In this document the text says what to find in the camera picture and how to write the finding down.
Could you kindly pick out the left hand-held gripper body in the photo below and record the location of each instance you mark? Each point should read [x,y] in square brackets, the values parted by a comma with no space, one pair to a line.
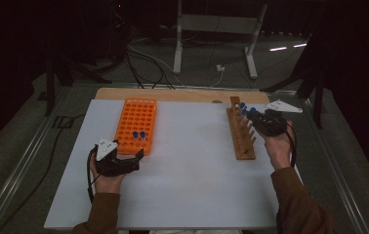
[117,165]

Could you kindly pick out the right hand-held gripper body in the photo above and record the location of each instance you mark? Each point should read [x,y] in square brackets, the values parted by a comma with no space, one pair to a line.
[272,123]

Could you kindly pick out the blue-capped test tube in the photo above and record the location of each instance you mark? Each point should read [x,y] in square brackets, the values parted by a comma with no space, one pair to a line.
[143,134]
[242,105]
[135,134]
[253,109]
[244,111]

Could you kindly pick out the wooden test tube rack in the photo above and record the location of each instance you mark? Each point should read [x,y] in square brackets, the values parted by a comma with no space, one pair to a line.
[239,139]

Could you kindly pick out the orange plastic test tube rack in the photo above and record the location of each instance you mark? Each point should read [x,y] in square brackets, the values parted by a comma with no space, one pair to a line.
[136,125]

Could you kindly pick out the person's left hand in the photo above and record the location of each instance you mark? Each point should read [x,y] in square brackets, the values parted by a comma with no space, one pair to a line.
[107,185]

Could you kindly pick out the person's right hand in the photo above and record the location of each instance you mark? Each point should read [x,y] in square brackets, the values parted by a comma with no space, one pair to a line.
[278,149]

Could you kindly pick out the small round table grommet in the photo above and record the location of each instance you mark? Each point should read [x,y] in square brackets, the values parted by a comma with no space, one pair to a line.
[217,101]

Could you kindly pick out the black tripod stand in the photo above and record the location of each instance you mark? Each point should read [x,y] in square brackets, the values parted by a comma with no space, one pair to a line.
[318,104]
[50,87]

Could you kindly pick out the white table mat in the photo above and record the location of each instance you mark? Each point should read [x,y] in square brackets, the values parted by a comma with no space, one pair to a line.
[189,178]

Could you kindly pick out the white power plug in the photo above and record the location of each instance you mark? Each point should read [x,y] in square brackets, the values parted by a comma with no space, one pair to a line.
[220,68]

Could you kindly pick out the white metal stand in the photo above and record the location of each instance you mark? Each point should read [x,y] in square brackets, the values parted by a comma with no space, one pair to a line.
[216,24]

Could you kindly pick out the aluminium frame rail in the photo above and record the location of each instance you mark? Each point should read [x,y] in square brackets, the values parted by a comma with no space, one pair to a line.
[342,188]
[20,169]
[120,85]

